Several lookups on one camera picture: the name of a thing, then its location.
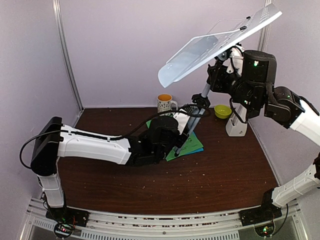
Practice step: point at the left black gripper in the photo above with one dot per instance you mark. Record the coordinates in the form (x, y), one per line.
(186, 129)

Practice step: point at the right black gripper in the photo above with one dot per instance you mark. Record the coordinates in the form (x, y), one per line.
(216, 81)

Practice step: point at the green sheet music page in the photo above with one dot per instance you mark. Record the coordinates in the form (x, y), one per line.
(171, 156)

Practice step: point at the blue paper sheet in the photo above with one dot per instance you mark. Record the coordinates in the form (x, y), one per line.
(192, 145)

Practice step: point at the light blue music stand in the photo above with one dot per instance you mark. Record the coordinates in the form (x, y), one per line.
(201, 49)

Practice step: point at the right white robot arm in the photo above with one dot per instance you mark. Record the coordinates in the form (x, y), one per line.
(254, 89)

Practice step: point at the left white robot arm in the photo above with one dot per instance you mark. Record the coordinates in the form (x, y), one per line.
(167, 131)

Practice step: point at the patterned mug with orange inside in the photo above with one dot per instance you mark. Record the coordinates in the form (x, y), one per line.
(166, 103)

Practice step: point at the small green bowl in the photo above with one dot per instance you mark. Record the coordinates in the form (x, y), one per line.
(222, 111)

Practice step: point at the white metronome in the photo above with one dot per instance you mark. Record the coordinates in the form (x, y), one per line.
(234, 127)

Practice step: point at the front aluminium rail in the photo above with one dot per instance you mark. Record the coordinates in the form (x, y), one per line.
(221, 225)

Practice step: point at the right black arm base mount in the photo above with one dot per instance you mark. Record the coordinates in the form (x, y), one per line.
(267, 211)

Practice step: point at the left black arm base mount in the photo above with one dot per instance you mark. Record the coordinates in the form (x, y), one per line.
(66, 220)

